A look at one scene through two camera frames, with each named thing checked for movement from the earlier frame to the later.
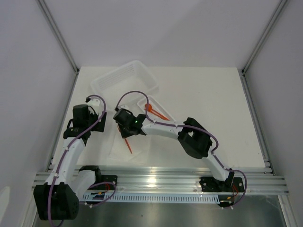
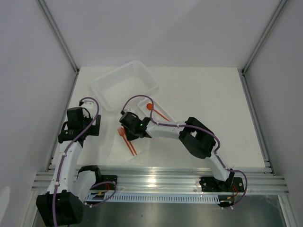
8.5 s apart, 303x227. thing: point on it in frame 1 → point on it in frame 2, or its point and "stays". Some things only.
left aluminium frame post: (50, 19) stays
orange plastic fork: (149, 108) → (122, 132)
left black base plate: (105, 186) stays
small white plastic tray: (157, 108) stays
